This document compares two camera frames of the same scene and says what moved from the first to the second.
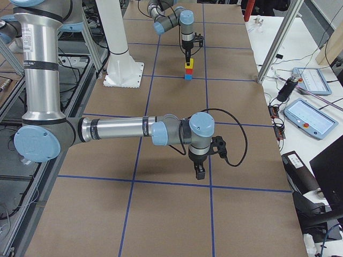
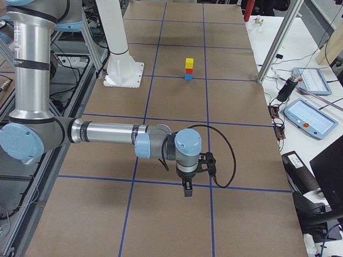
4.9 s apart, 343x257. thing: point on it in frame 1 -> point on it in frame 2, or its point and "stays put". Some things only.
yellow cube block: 191,63 stays put
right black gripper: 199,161 -> 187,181
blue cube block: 188,77 stays put
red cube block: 188,71 stays put
